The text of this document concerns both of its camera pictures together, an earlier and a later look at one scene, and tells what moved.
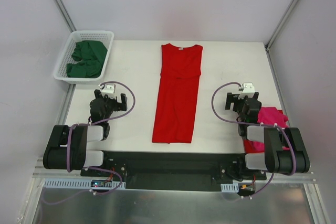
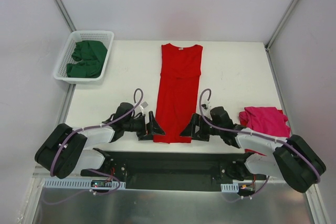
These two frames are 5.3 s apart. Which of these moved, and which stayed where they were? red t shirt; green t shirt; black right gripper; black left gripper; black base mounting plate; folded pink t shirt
Moved: black left gripper; black right gripper
Stayed: red t shirt; green t shirt; folded pink t shirt; black base mounting plate
